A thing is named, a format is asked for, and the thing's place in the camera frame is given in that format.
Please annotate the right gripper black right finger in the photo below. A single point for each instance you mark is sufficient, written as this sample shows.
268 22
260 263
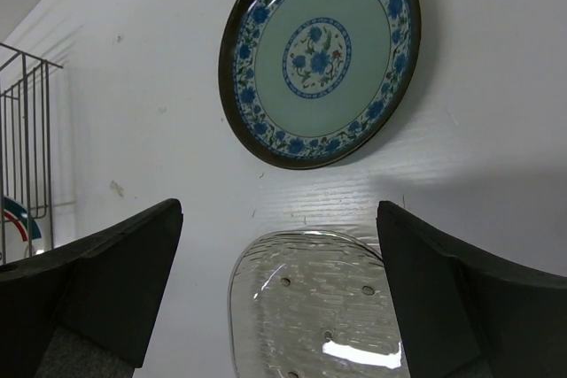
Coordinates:
464 312

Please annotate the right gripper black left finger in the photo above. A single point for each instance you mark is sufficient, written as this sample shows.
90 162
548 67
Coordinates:
88 308

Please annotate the white plate green red rings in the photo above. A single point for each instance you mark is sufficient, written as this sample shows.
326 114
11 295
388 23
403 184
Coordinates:
20 227

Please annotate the clear round plate stand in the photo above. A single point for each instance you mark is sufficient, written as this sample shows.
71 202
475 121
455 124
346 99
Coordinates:
314 302

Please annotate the small blue patterned plate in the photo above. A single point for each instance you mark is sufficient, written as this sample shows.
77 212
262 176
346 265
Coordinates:
305 83

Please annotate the grey wire dish rack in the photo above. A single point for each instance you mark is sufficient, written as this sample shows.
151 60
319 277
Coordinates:
26 178

